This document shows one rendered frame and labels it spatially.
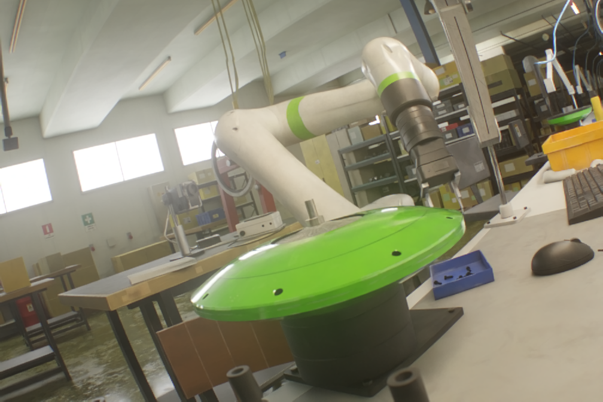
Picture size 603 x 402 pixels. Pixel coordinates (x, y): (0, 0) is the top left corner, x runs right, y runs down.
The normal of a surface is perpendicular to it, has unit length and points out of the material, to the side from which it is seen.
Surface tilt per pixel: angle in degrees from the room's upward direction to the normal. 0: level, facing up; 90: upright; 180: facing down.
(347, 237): 14
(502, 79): 90
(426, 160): 59
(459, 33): 130
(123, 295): 90
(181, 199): 90
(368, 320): 90
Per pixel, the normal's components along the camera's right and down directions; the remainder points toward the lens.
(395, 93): -0.60, -0.24
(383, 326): 0.40, -0.12
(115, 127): 0.67, -0.21
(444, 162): -0.20, -0.41
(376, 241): -0.15, -0.92
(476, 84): -0.06, 0.69
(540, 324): -0.30, -0.95
